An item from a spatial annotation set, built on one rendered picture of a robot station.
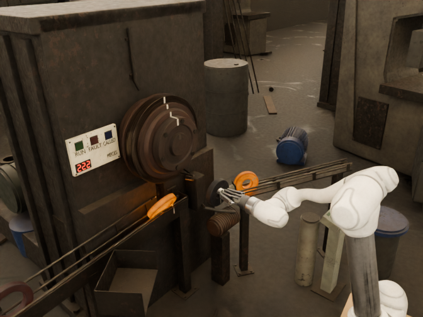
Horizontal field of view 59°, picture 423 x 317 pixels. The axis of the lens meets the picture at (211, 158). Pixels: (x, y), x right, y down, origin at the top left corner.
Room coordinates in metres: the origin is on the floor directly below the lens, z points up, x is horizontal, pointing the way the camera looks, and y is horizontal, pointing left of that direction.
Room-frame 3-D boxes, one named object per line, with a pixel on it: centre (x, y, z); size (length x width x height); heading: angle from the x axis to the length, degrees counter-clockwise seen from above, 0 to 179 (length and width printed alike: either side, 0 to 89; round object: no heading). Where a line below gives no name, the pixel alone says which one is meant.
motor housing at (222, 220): (1.98, -0.07, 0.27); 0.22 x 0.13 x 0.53; 139
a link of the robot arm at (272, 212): (1.53, -0.30, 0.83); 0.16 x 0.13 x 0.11; 49
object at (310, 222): (1.93, -0.60, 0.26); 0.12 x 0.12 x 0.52
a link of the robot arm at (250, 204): (1.59, -0.20, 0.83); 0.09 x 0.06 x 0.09; 139
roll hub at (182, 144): (1.75, 0.18, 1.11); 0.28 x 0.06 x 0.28; 139
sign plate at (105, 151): (1.63, 0.55, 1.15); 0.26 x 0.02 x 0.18; 139
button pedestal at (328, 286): (1.85, -0.75, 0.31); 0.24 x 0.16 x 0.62; 139
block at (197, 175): (2.00, 0.11, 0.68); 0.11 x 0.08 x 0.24; 49
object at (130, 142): (1.82, 0.25, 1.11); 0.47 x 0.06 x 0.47; 139
